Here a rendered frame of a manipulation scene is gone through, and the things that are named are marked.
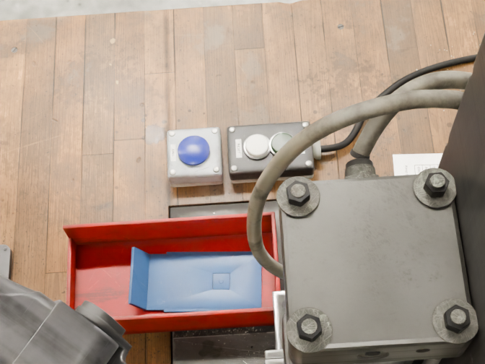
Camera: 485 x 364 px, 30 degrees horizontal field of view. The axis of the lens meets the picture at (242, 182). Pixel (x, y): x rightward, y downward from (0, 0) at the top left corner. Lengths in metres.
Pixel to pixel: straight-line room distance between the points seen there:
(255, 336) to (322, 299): 0.63
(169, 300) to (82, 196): 0.18
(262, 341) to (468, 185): 0.66
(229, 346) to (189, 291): 0.08
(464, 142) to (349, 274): 0.08
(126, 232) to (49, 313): 0.38
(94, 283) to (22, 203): 0.15
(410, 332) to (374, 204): 0.07
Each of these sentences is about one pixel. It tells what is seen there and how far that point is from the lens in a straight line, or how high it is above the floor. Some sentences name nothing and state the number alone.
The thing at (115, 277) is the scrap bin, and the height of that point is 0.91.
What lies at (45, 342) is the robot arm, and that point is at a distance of 0.72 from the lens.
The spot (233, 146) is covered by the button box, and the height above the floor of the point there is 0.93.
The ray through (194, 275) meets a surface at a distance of 1.09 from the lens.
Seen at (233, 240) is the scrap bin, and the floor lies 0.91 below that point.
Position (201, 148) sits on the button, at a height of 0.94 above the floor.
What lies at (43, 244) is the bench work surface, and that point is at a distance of 1.15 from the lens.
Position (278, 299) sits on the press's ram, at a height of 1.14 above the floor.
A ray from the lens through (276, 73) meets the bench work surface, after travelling 1.21.
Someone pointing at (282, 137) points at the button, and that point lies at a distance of 1.12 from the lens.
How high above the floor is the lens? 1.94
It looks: 65 degrees down
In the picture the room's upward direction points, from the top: 6 degrees counter-clockwise
